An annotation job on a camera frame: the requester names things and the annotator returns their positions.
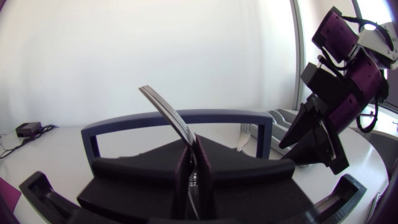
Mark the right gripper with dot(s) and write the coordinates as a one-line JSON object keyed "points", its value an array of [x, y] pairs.
{"points": [[345, 112]]}

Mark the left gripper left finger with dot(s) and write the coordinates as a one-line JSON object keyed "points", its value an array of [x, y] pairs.
{"points": [[140, 186]]}

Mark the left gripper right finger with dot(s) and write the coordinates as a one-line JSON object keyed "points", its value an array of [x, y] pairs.
{"points": [[248, 189]]}

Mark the steel fork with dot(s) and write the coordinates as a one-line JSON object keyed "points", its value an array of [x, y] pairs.
{"points": [[168, 113], [244, 138]]}

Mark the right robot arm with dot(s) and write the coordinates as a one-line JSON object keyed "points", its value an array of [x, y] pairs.
{"points": [[367, 74]]}

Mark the grey cutlery tray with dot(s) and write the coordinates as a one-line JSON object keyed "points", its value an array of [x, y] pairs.
{"points": [[276, 126]]}

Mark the grey cutlery basket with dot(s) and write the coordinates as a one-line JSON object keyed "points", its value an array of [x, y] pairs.
{"points": [[217, 115]]}

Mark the black power brick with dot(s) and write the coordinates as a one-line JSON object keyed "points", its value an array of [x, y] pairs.
{"points": [[28, 128]]}

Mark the dark mat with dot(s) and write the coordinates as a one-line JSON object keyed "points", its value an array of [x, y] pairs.
{"points": [[8, 193]]}

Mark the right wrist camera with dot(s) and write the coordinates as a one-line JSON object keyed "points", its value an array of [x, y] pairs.
{"points": [[326, 82]]}

